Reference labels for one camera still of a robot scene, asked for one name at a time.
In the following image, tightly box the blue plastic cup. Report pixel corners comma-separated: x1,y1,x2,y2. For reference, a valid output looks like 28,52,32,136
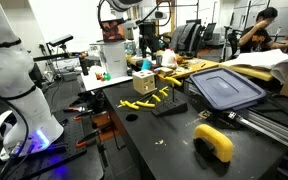
141,59,152,70

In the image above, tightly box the blue plastic bin lid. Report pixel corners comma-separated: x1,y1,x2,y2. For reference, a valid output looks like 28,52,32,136
190,68,266,111

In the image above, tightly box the seated person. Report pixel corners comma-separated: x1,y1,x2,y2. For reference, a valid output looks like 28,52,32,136
238,7,288,53

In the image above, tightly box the orange handled clamp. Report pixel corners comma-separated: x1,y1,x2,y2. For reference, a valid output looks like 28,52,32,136
76,130,99,148

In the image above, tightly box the wooden toy box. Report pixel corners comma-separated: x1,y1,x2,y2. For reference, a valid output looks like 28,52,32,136
132,70,156,95

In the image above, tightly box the black wrench stand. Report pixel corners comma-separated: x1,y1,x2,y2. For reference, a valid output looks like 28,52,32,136
152,99,188,117

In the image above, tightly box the yellow wrench in stand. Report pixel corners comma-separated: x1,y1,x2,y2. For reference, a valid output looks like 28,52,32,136
152,94,161,102
159,86,168,97

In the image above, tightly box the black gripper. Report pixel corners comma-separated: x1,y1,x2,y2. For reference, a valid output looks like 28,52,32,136
139,22,158,50

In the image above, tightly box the yellow T-handle wrench thin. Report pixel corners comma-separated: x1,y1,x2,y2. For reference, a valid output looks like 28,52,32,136
117,100,126,108

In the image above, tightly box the laptop screen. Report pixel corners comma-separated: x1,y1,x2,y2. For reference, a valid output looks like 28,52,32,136
102,19,125,42

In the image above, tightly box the yellow T-handle wrench long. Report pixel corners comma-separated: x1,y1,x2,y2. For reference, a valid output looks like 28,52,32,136
124,101,140,110

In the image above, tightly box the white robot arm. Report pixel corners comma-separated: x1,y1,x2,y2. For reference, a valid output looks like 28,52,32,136
0,4,64,161

